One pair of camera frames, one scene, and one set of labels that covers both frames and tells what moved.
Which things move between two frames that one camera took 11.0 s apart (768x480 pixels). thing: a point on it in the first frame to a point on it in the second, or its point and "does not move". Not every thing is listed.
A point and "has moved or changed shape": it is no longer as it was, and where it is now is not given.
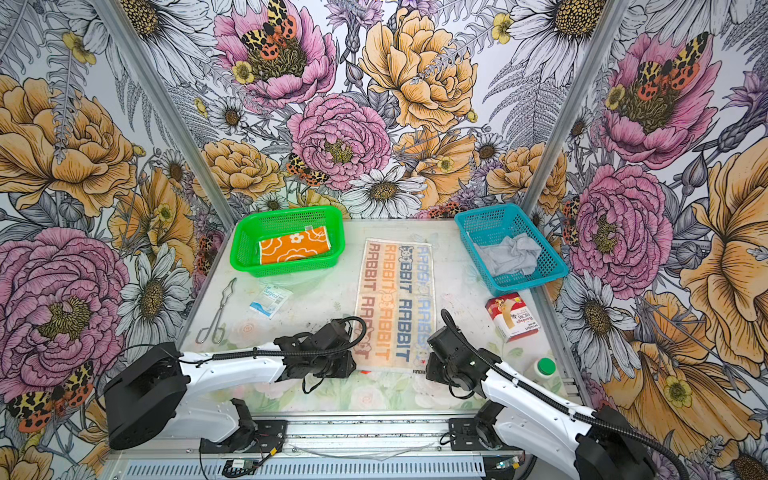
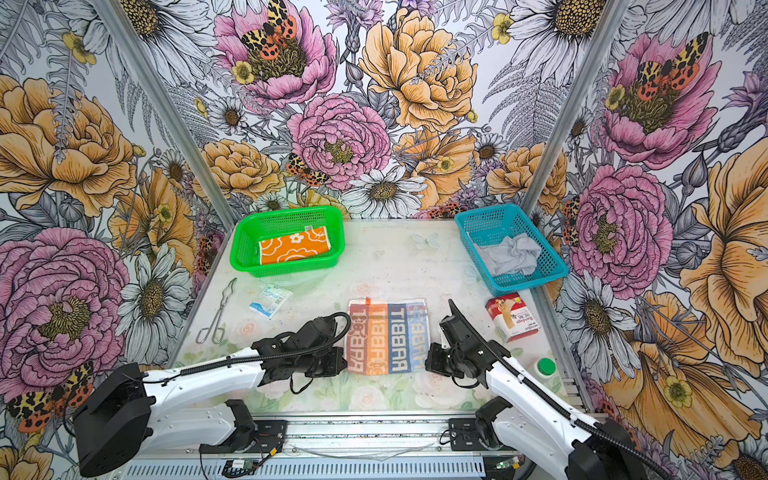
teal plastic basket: [492, 221] does not move
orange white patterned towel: [294, 245] does not move
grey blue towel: [396, 300] has moved or changed shape
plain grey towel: [514, 254] does not move
